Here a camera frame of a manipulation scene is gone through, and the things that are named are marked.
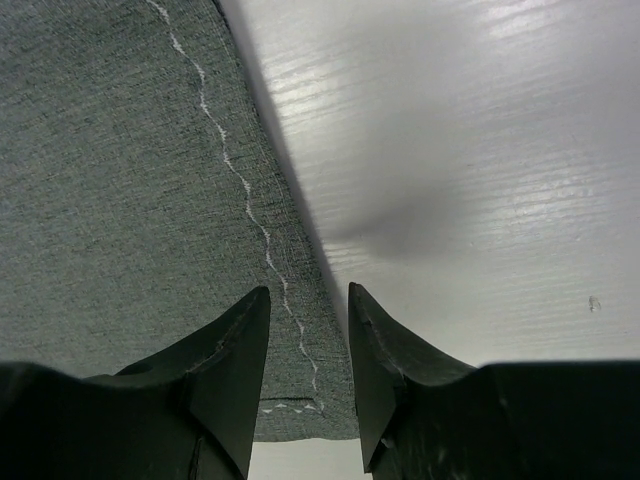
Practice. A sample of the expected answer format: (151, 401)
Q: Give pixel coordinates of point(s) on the grey cloth napkin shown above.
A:
(141, 198)

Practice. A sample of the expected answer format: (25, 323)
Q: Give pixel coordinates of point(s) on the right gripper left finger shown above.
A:
(186, 412)

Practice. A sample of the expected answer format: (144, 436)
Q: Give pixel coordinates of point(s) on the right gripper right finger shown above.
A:
(423, 414)

